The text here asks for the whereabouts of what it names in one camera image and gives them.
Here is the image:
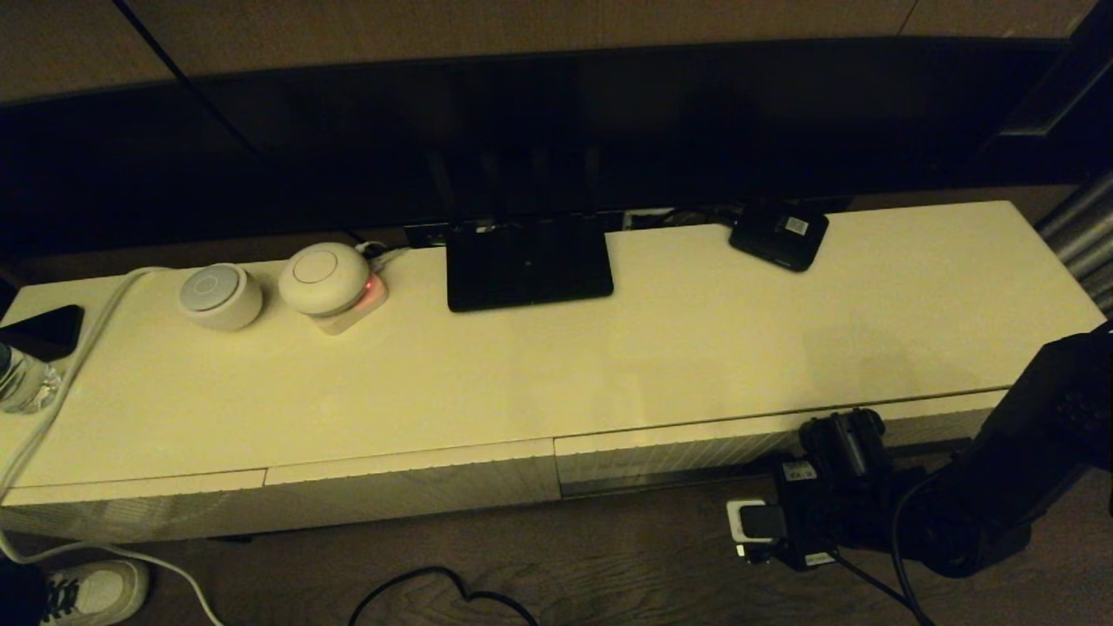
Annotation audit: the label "wide white ribbed drawer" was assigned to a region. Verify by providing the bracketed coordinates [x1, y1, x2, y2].
[554, 390, 1011, 499]

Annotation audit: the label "white wooden panel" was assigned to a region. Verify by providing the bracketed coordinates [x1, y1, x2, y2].
[0, 469, 269, 544]
[265, 439, 560, 527]

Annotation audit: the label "white ribbed cabinet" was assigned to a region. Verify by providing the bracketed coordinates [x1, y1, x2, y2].
[0, 202, 1105, 544]

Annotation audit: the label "black set-top box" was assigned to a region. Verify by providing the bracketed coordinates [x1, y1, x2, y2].
[729, 203, 830, 274]

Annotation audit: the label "grey pleated curtain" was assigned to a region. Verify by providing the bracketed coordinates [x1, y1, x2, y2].
[1035, 170, 1113, 318]

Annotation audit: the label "black flat screen television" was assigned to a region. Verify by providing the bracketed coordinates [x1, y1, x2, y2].
[0, 39, 1079, 262]

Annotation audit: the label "white power strip red light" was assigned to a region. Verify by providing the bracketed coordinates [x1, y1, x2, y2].
[311, 248, 410, 336]

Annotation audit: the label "white dome shaped device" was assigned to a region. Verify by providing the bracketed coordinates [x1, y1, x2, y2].
[277, 243, 373, 317]

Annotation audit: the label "white speaker with grey top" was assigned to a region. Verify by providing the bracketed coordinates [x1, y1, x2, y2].
[177, 263, 263, 332]

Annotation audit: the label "white sneaker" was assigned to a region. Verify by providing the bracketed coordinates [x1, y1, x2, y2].
[43, 559, 150, 626]

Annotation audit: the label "dark trouser leg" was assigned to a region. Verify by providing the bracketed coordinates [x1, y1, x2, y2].
[0, 559, 51, 626]

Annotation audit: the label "black smartphone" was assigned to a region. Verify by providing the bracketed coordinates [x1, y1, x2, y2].
[0, 304, 85, 363]

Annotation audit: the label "clear plastic water bottle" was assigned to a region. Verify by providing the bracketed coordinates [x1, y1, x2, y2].
[0, 342, 67, 416]

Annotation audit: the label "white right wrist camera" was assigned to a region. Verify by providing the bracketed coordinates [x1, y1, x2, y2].
[726, 498, 790, 559]

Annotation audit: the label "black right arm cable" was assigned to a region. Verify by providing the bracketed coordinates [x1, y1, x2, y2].
[830, 469, 940, 626]

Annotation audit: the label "black cable on floor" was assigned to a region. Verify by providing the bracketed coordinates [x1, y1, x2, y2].
[350, 567, 540, 626]

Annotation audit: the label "black cables behind television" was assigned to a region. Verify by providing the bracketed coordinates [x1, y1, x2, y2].
[624, 207, 740, 232]

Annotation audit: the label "black television base plate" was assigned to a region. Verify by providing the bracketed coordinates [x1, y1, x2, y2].
[446, 216, 615, 314]

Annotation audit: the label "thick white power cable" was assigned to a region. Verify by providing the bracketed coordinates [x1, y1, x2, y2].
[0, 268, 223, 626]

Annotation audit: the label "thin black wall cable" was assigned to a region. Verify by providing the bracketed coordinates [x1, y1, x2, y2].
[113, 0, 370, 246]

